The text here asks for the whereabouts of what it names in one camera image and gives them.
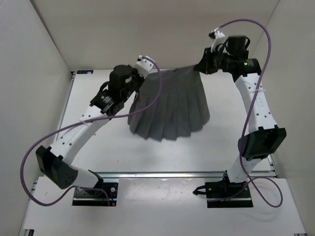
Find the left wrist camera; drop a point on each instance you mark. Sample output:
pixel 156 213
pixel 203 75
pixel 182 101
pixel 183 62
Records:
pixel 144 65

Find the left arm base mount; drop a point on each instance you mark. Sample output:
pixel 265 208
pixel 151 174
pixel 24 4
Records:
pixel 104 194

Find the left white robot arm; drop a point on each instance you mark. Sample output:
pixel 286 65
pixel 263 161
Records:
pixel 55 161

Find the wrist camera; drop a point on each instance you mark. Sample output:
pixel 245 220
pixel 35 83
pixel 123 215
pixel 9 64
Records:
pixel 217 37
pixel 144 65

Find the left aluminium rail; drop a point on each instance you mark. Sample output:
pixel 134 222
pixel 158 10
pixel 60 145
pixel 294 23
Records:
pixel 62 98

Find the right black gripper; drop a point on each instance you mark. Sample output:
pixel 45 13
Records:
pixel 205 66

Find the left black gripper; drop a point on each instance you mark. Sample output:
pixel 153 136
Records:
pixel 139 86

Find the front aluminium rail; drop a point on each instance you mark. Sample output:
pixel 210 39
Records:
pixel 160 174

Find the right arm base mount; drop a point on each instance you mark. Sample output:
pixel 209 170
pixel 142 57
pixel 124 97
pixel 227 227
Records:
pixel 225 194

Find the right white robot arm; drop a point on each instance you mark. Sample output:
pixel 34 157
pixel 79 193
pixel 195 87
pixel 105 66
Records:
pixel 264 135

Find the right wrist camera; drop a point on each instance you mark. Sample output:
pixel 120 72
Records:
pixel 217 37

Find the aluminium rail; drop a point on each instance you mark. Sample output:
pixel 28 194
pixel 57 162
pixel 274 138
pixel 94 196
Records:
pixel 62 98
pixel 160 174

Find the left blue corner label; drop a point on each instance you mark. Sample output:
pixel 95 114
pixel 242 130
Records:
pixel 84 72

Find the grey pleated skirt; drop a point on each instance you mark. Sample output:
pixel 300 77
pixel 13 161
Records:
pixel 177 109

